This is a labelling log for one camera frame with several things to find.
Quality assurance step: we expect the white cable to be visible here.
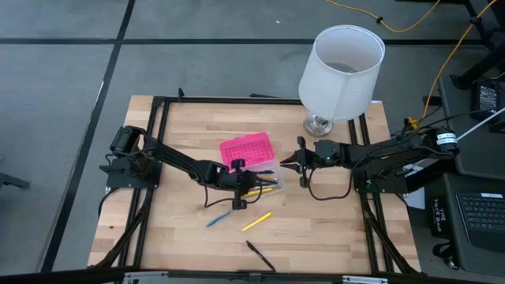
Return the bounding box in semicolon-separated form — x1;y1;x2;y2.
456;105;505;142

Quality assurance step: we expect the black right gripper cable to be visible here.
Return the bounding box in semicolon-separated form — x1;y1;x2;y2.
306;165;356;202

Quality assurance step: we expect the silver lamp white shade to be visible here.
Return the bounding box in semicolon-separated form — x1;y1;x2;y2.
297;24;387;139

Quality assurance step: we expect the black pen white print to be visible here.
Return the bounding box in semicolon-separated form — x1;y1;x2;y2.
245;240;277;273

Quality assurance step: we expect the yellow pen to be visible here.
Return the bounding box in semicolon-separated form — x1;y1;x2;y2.
242;189;275;198

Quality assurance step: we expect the black power adapter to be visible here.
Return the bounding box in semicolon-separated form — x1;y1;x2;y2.
470;77;504;124

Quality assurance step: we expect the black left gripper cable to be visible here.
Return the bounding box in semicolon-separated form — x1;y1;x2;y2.
202;181;264;209

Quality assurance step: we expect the black aluminium table frame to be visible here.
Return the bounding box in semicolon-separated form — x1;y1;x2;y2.
88;87;422;284

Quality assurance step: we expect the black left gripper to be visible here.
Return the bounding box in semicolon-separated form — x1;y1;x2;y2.
215;158;279;211

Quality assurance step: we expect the black tote bag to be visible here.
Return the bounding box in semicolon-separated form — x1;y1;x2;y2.
427;196;455;241

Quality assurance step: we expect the pink plastic box lid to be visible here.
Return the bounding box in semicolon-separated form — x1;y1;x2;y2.
219;131;276;171

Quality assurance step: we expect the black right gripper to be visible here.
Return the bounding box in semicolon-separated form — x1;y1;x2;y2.
279;136;344;189

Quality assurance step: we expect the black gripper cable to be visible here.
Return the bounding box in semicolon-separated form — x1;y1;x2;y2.
202;181;264;209
306;165;356;202

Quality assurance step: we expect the blue pen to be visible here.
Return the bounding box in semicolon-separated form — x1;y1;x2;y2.
204;209;234;229

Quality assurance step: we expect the black keyboard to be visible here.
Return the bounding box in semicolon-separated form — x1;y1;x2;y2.
455;191;505;256

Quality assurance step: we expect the yellow cable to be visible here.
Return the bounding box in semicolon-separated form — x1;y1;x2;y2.
406;0;499;131
324;0;442;34

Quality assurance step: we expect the clear plastic supply box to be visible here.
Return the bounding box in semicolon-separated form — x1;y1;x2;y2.
235;157;286;199

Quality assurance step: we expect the black desk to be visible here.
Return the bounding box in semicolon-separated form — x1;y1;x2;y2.
437;73;505;278

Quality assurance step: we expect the yellow highlighter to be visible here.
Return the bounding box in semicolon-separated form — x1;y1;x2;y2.
241;211;274;233

